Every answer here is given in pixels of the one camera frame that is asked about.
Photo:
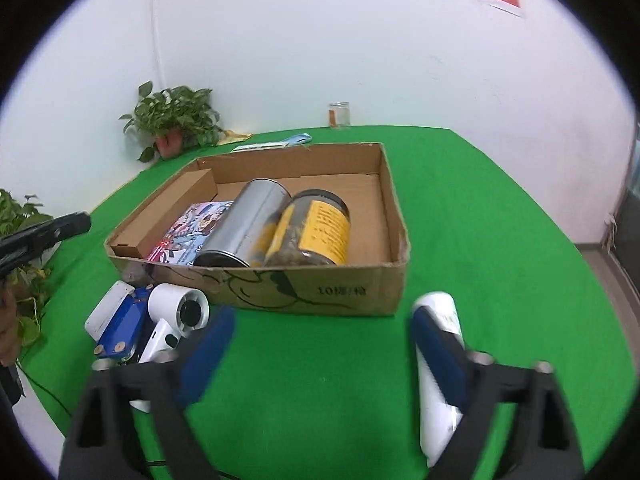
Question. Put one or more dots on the large leafy green plant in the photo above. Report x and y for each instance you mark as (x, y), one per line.
(20, 210)

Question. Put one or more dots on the white handheld fan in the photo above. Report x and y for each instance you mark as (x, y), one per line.
(167, 300)

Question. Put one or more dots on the small glass jar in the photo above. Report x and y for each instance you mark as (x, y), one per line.
(339, 115)

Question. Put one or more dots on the colourful printed puzzle box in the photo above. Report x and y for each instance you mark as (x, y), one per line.
(190, 232)

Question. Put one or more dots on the yellow label jar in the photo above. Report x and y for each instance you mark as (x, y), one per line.
(320, 225)

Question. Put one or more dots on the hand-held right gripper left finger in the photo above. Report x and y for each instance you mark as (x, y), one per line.
(207, 355)

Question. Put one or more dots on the light blue flat item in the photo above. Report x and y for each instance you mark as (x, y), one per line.
(299, 138)

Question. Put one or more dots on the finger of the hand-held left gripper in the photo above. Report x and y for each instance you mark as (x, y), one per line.
(50, 232)

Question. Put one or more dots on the brown cardboard box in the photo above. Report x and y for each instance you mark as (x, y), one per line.
(325, 287)

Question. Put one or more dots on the white paper card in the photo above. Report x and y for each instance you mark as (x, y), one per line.
(260, 146)

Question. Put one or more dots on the white plastic bottle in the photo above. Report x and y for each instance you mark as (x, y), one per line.
(440, 305)

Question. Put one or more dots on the blue stapler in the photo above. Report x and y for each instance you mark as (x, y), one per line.
(125, 325)

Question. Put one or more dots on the green tablecloth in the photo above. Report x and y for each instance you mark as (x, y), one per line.
(500, 240)

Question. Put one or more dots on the silver metal tin can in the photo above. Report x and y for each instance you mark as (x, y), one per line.
(245, 220)

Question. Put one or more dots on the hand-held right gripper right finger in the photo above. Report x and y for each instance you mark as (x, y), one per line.
(440, 360)

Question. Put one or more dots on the person's left hand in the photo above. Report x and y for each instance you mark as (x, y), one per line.
(7, 320)

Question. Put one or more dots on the small potted green plant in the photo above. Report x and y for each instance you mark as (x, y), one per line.
(175, 110)

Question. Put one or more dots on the yellow flat item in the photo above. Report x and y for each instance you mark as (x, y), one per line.
(237, 137)

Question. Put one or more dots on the white plastic case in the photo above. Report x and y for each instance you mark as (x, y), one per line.
(107, 312)

